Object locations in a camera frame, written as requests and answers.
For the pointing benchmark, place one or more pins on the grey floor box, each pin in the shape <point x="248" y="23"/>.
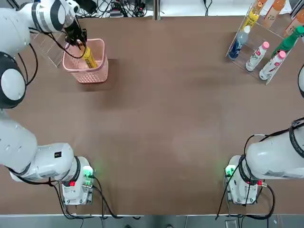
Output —
<point x="230" y="223"/>

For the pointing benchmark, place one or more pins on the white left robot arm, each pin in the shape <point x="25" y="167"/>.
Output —
<point x="19" y="147"/>

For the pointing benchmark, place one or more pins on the clear acrylic drinks tray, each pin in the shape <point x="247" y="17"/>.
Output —
<point x="261" y="35"/>

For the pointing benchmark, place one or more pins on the aluminium frame post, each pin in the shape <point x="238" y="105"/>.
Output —
<point x="157" y="9"/>

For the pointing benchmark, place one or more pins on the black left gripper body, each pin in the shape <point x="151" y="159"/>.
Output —
<point x="72" y="31"/>

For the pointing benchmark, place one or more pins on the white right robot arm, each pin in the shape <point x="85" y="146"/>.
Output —
<point x="268" y="154"/>

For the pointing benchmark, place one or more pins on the green bottle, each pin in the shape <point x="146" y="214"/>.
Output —
<point x="288" y="41"/>

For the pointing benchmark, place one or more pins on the yellow drink bottle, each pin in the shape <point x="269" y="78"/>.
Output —
<point x="253" y="17"/>
<point x="90" y="58"/>

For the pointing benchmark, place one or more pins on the blue bottle white cap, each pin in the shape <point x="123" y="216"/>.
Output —
<point x="237" y="46"/>

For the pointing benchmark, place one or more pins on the pink plastic basket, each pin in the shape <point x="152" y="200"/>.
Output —
<point x="92" y="76"/>

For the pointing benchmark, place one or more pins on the white bottle pink cap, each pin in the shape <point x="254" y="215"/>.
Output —
<point x="255" y="58"/>
<point x="270" y="67"/>

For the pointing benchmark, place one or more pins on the orange drink bottle white cap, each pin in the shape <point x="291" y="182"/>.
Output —
<point x="294" y="25"/>
<point x="273" y="13"/>

